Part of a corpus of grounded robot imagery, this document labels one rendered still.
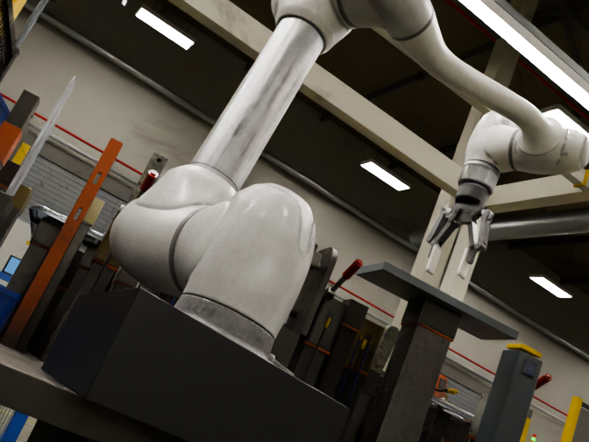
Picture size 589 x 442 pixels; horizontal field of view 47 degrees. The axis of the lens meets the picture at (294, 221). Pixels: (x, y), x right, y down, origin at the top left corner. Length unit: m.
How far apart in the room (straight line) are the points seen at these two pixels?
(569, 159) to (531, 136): 0.10
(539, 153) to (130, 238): 0.93
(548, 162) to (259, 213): 0.84
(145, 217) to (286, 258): 0.28
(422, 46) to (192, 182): 0.56
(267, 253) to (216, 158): 0.29
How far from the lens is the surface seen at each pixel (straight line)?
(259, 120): 1.25
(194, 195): 1.13
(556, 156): 1.65
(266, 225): 0.99
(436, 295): 1.53
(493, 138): 1.72
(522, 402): 1.70
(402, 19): 1.37
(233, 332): 0.95
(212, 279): 0.97
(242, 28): 5.37
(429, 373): 1.56
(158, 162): 1.59
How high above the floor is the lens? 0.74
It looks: 17 degrees up
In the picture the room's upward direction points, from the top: 23 degrees clockwise
